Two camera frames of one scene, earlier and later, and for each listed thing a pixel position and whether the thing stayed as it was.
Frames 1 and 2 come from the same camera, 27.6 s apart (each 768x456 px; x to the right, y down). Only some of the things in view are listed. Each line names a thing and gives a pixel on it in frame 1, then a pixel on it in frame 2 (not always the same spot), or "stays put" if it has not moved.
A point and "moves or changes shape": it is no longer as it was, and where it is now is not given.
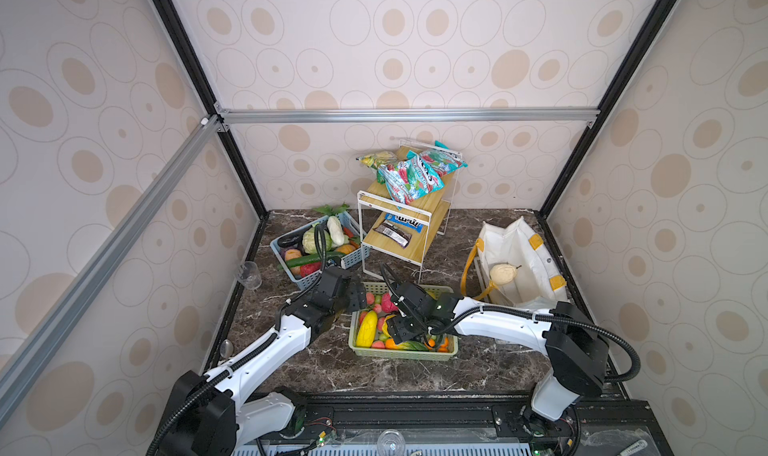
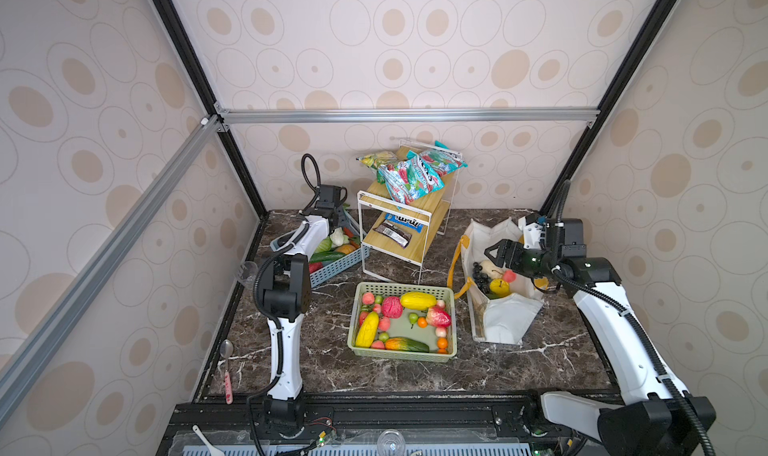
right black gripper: [395, 330] → [507, 246]
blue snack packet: [410, 224] stays put
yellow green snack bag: [378, 158] stays put
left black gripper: [356, 295] → [342, 221]
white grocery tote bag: [510, 265] moves or changes shape
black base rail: [577, 427] stays put
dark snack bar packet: [394, 233] stays put
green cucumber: [311, 259] stays put
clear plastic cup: [250, 275] stays put
